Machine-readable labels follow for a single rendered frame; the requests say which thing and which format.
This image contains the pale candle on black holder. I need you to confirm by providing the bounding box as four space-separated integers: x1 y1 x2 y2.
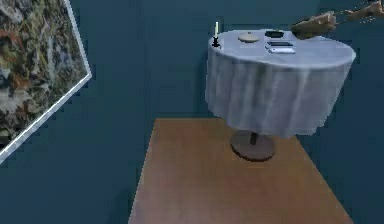
211 21 222 49

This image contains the round table with grey cloth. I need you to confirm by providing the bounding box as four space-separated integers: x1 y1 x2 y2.
204 28 357 163

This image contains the white flat phone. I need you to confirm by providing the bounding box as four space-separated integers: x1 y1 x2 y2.
268 47 297 55

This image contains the black flat phone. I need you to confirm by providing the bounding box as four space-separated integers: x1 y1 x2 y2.
266 40 295 48

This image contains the small black box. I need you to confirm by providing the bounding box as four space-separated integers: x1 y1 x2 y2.
264 29 285 39

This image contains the white-framed mottled wall picture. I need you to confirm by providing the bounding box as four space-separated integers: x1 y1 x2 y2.
0 0 93 165

